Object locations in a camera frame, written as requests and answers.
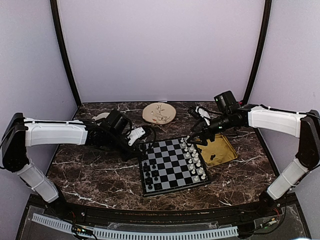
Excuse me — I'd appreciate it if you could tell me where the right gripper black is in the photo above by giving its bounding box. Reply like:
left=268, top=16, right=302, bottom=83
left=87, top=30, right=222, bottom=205
left=187, top=112, right=233, bottom=146

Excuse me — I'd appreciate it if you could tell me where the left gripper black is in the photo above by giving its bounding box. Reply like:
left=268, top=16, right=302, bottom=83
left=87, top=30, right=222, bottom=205
left=104, top=130, right=143, bottom=162

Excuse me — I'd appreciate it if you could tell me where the gold metal tray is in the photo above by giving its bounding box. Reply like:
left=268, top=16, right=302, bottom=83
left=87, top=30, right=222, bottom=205
left=197, top=134, right=239, bottom=168

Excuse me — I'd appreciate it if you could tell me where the black white chess board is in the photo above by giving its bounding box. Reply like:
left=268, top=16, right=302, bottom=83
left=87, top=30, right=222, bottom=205
left=138, top=136, right=212, bottom=197

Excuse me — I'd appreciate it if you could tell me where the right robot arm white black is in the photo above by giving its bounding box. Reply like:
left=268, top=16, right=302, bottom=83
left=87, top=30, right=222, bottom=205
left=187, top=90, right=320, bottom=217

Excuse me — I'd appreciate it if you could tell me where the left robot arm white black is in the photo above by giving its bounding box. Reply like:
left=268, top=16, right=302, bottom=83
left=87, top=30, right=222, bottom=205
left=0, top=109, right=146, bottom=218

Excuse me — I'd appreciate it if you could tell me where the white chess pieces row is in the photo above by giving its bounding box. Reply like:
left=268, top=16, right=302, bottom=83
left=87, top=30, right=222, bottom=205
left=178, top=136, right=208, bottom=185

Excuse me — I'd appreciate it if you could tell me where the beige coral pattern mug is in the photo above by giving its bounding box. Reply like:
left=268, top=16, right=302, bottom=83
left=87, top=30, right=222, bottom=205
left=92, top=112, right=110, bottom=122

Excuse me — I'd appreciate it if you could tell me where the beige floral ceramic plate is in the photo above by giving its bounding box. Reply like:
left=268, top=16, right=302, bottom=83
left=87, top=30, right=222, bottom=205
left=142, top=102, right=177, bottom=125

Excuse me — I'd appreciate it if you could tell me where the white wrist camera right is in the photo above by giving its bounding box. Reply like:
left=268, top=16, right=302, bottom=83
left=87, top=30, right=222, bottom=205
left=187, top=106, right=211, bottom=126

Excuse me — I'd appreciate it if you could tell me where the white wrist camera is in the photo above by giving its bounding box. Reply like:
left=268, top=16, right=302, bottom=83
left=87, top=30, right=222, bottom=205
left=187, top=106, right=211, bottom=126
left=127, top=126, right=146, bottom=146

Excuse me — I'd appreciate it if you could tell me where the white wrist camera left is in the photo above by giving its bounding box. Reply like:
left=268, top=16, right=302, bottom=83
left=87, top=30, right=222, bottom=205
left=127, top=126, right=146, bottom=146

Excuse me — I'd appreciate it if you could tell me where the black front rail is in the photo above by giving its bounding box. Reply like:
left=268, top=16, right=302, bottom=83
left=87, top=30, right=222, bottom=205
left=44, top=199, right=283, bottom=226

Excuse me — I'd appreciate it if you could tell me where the grey slotted cable duct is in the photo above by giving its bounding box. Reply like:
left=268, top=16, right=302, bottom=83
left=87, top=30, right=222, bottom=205
left=31, top=213, right=239, bottom=240

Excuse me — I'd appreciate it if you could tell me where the right black frame post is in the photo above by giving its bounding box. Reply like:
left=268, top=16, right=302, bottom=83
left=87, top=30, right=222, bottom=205
left=242, top=0, right=273, bottom=104

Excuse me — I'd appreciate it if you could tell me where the black frame post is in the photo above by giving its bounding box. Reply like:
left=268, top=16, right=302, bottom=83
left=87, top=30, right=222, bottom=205
left=242, top=0, right=273, bottom=104
left=49, top=0, right=82, bottom=108

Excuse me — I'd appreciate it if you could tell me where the left black frame post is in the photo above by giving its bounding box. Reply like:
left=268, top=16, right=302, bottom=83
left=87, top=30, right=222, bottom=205
left=49, top=0, right=82, bottom=108

